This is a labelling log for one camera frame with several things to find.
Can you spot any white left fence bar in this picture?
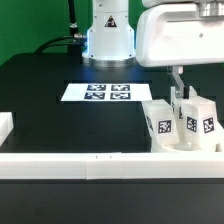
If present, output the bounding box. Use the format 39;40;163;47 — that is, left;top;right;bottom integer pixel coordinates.
0;112;14;146

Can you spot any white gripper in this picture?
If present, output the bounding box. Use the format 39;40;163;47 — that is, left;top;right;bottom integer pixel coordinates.
136;3;224;103

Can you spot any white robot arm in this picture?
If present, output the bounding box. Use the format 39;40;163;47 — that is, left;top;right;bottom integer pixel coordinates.
83;0;224;99

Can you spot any white fence bar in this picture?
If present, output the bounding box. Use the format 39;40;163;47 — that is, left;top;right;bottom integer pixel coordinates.
0;112;14;146
0;152;224;180

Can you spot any white marker sheet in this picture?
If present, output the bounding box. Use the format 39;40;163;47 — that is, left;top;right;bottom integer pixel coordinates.
61;83;152;102

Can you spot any white front fence bar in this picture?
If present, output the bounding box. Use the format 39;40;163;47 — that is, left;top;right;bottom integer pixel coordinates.
0;152;224;180

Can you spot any black cable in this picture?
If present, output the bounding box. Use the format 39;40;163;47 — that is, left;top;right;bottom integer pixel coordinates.
34;33;88;55

